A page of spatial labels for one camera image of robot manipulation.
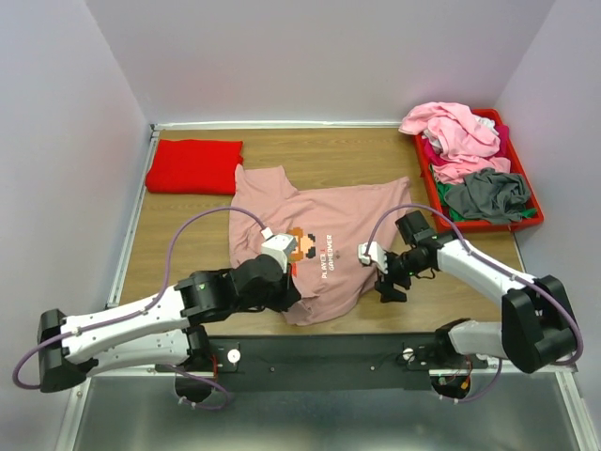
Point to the white printed t-shirt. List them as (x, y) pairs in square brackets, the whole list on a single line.
[(466, 135)]

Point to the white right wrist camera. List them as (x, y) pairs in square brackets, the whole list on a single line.
[(371, 253)]

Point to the magenta t-shirt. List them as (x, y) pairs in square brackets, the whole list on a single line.
[(435, 158)]

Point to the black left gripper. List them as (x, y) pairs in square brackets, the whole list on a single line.
[(288, 293)]

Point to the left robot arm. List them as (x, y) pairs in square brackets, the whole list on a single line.
[(165, 329)]

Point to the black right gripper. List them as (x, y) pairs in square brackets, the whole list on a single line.
[(386, 288)]

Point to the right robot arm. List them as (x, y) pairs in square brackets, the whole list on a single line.
[(537, 325)]

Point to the red plastic bin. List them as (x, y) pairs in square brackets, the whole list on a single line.
[(487, 200)]

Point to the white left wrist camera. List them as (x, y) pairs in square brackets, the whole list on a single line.
[(278, 246)]

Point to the light pink t-shirt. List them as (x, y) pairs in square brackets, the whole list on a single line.
[(461, 164)]

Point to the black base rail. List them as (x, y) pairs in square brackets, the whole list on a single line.
[(326, 362)]

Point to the folded red t-shirt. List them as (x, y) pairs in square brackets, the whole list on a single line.
[(194, 166)]

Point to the grey t-shirt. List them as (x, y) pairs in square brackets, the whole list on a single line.
[(490, 195)]

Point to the green t-shirt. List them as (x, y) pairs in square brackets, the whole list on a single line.
[(446, 197)]

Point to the dusty pink graphic t-shirt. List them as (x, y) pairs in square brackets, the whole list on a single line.
[(329, 225)]

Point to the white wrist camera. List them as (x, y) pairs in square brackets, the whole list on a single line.
[(371, 253), (278, 246)]

